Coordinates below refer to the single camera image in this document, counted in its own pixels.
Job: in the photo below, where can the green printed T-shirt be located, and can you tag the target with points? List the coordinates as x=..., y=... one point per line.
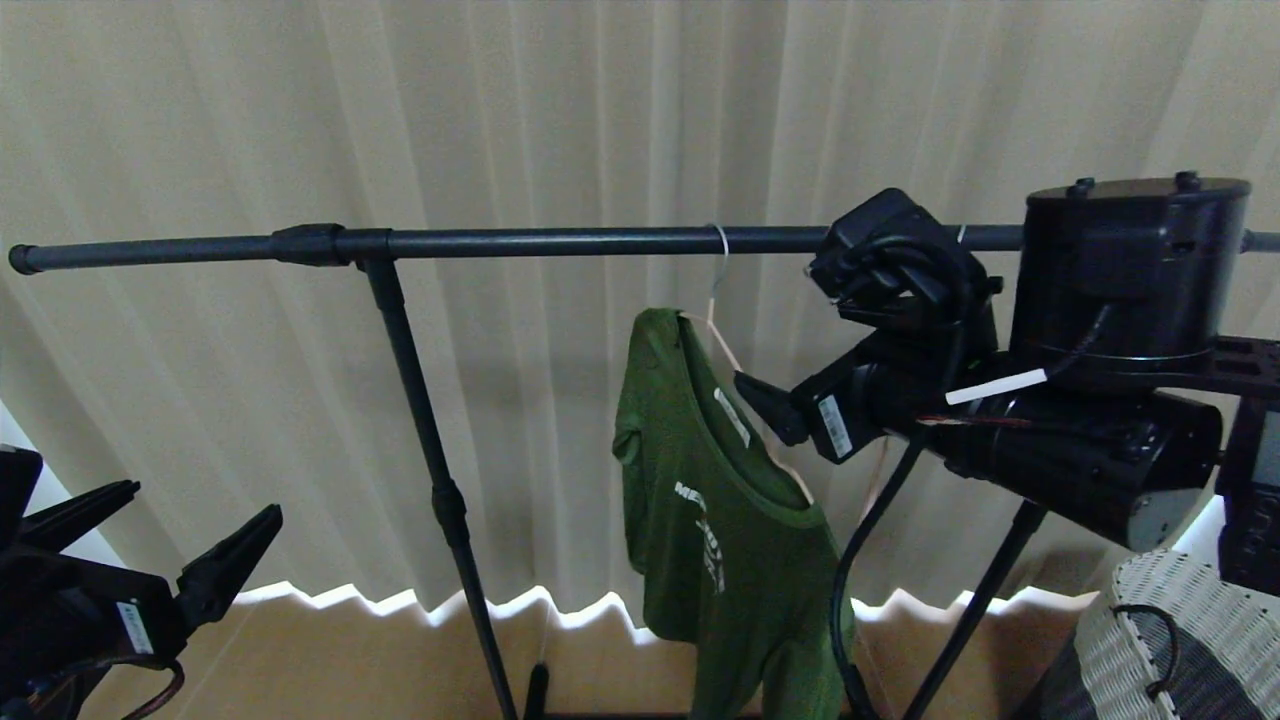
x=720, y=560

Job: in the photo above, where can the beige curtain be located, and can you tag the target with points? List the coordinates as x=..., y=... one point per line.
x=400, y=100

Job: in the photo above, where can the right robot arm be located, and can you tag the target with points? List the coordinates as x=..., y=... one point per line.
x=1130, y=270

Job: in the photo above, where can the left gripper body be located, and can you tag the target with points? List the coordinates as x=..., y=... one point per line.
x=70, y=620

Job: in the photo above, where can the black clothes rack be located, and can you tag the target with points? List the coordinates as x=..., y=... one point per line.
x=550, y=242

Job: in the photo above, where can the white laundry basket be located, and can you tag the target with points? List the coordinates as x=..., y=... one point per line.
x=1200, y=620

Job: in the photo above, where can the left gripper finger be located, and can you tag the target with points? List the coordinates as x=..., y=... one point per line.
x=80, y=518
x=225, y=570

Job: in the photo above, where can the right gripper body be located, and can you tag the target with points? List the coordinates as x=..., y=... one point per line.
x=1050, y=450

